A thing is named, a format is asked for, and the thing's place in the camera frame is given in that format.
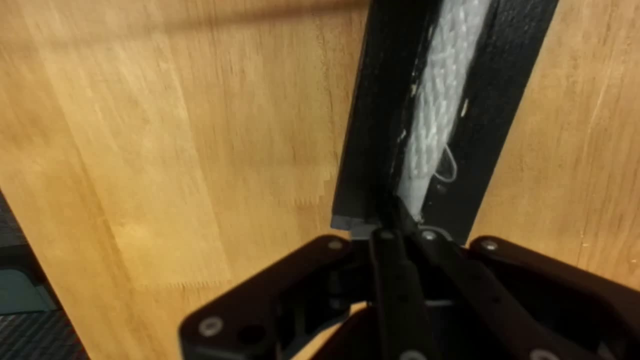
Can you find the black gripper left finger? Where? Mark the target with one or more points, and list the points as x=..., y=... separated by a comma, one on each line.
x=365, y=294

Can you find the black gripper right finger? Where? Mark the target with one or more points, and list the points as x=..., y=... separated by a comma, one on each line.
x=521, y=304

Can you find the long black rail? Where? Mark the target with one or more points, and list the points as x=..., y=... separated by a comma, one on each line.
x=437, y=90

